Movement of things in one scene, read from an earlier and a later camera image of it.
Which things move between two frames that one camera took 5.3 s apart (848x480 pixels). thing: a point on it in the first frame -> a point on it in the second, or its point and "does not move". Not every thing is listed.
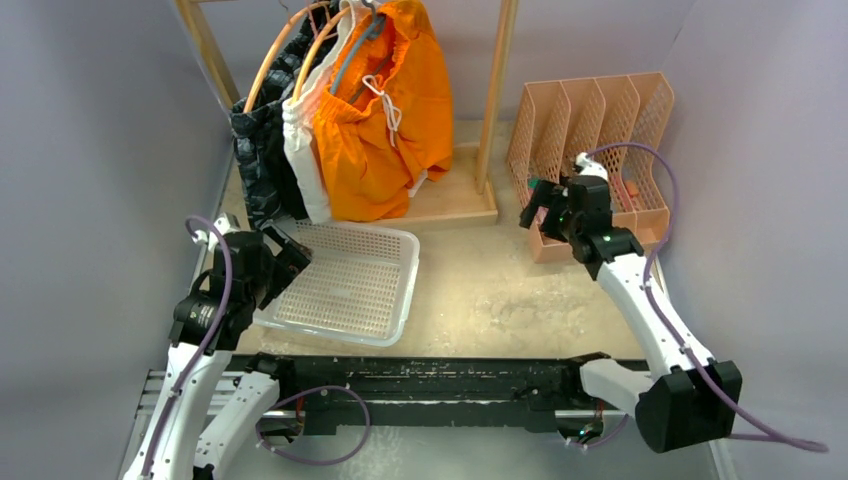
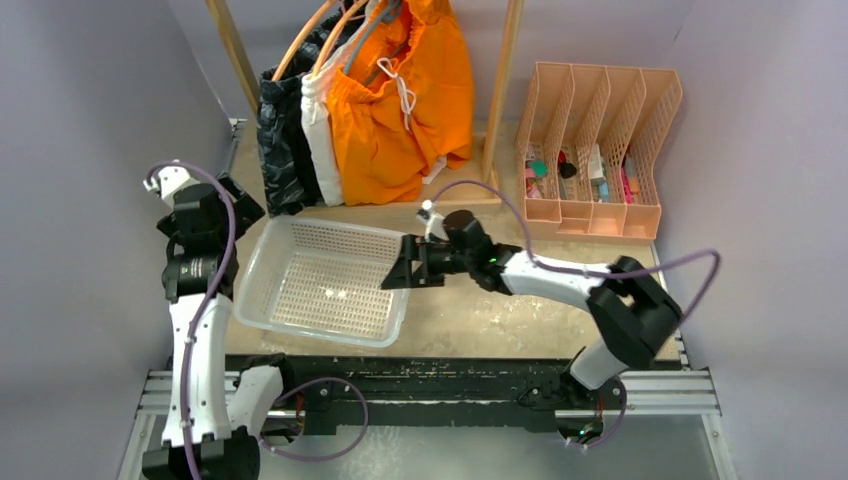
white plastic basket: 357,285 does not move
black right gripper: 552,196 -> 414,249
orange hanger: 320,35 -> 355,8
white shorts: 299,126 -> 317,111
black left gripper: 289,262 -> 245,211
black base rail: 331,393 does not move
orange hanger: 267,56 -> 297,37
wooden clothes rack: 464,196 -> 503,75
